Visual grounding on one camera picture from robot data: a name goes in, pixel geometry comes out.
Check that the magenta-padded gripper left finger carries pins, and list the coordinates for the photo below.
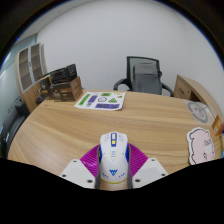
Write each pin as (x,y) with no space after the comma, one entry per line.
(74,170)

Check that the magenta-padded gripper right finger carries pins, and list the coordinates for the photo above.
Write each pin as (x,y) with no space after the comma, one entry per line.
(151,169)

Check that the white computer mouse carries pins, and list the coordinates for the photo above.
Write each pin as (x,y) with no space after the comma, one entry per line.
(114,160)

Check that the pink pig-shaped mouse pad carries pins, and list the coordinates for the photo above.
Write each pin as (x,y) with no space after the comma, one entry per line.
(201,146)

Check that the black leather chair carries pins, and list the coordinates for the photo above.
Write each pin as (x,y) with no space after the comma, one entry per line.
(11,123)

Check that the large brown cardboard box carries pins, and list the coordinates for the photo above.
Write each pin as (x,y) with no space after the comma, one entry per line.
(68,91)

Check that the dark brown printed box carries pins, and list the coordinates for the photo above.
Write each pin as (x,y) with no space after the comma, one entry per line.
(44,87)

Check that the grey bag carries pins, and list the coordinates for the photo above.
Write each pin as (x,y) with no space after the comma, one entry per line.
(146,79)

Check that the wooden side desk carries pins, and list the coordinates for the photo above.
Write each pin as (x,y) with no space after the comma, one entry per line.
(193,88)

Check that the black box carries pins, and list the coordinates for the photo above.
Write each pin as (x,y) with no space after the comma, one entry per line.
(62,74)

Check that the black mesh office chair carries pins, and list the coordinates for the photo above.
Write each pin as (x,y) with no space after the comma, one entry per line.
(140,60)

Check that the wooden shelf cabinet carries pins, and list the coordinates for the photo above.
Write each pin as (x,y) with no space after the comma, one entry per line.
(27,71)

